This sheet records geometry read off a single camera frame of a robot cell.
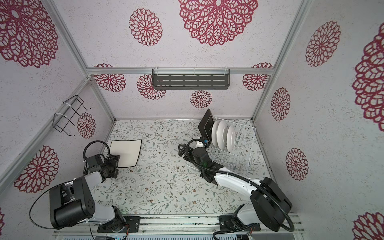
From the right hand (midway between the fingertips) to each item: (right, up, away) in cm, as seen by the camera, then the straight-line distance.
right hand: (182, 146), depth 81 cm
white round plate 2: (+24, +6, +14) cm, 28 cm away
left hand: (-40, -11, +12) cm, 43 cm away
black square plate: (+14, +13, +12) cm, 22 cm away
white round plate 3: (+30, +4, +14) cm, 33 cm away
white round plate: (+19, +7, +14) cm, 25 cm away
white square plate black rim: (-40, -5, +26) cm, 48 cm away
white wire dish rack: (+36, -10, +17) cm, 41 cm away
